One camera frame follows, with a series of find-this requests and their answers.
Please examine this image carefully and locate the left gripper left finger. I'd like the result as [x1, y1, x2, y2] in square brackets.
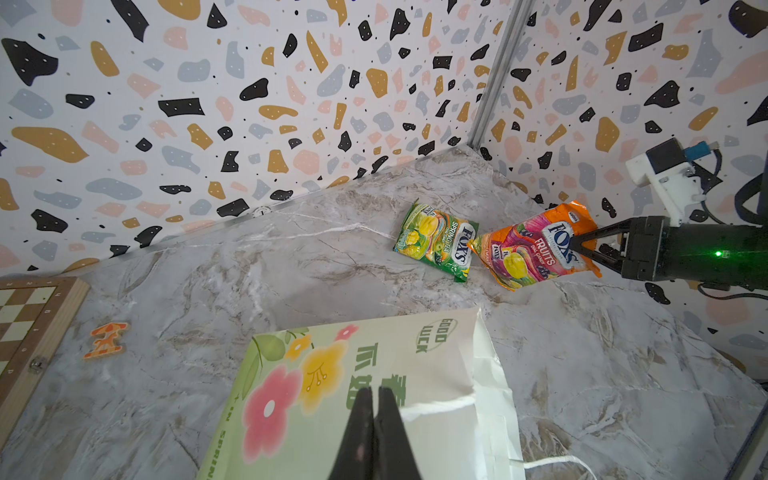
[328, 387, 374, 480]

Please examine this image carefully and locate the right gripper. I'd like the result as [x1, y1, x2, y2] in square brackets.
[570, 216, 767, 288]

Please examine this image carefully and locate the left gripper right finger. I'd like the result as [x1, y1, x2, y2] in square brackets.
[374, 387, 422, 480]

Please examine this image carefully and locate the white paper bag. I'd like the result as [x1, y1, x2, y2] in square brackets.
[199, 307, 534, 479]

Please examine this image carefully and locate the orange Fox's fruits packet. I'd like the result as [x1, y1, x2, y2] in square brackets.
[470, 202, 602, 291]

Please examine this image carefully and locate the green Fox's candy packet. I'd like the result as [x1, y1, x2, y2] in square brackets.
[393, 201, 479, 283]

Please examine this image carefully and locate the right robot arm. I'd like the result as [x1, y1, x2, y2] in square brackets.
[569, 139, 767, 290]

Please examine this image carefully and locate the small orange toy piece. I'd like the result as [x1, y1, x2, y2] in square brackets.
[83, 322, 130, 360]

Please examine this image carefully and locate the wooden chessboard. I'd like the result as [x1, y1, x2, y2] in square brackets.
[1, 277, 90, 444]

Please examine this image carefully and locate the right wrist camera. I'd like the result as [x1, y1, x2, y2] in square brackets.
[625, 138, 723, 227]

